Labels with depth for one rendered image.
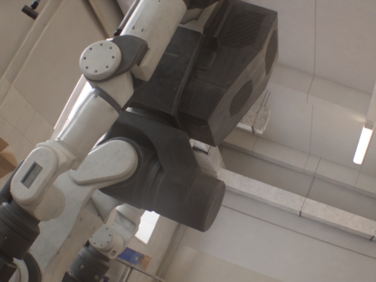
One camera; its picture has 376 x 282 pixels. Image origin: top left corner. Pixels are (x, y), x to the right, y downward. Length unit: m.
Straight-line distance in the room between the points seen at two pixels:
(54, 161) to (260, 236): 10.34
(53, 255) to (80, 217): 0.10
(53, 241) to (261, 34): 0.61
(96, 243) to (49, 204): 0.38
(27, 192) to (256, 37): 0.57
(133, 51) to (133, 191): 0.29
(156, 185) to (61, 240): 0.23
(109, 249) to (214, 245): 9.93
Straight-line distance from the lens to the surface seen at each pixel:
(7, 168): 3.16
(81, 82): 6.81
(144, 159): 1.06
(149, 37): 0.95
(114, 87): 0.92
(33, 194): 0.87
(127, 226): 1.36
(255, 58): 1.09
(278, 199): 10.84
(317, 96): 7.85
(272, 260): 11.02
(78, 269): 1.31
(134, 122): 1.09
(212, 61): 1.09
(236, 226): 11.22
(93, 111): 0.91
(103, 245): 1.27
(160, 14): 0.97
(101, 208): 1.20
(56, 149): 0.89
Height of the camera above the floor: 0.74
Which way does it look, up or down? 17 degrees up
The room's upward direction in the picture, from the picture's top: 25 degrees clockwise
